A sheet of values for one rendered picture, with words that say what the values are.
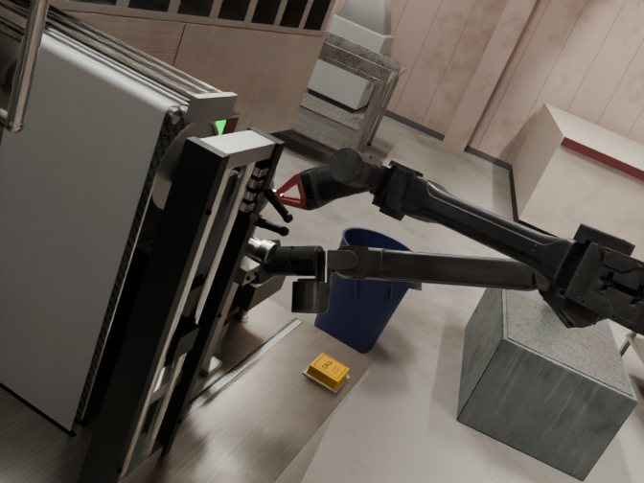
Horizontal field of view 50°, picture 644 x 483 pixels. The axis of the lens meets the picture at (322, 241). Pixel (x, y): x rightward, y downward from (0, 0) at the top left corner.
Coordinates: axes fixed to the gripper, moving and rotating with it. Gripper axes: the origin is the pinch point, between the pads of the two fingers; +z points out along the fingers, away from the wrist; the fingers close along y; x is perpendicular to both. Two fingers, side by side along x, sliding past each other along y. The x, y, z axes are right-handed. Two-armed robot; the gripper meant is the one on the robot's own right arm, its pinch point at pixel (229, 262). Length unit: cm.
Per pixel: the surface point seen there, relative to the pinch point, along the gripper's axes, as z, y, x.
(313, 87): 271, 688, 47
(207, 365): 1.5, -10.5, -17.6
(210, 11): 8, 18, 50
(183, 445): -5.3, -30.1, -22.9
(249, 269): -10.8, -11.1, 1.3
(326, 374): -15.1, 6.7, -25.7
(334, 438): 35, 117, -103
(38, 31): -21, -61, 38
